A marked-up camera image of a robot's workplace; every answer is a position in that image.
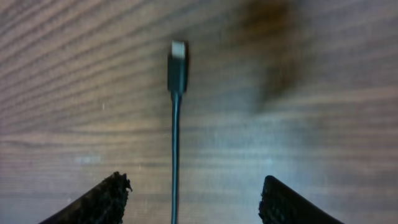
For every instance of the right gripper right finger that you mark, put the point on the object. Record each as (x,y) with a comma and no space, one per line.
(280,204)

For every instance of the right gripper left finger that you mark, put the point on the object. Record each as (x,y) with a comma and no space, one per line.
(105,203)

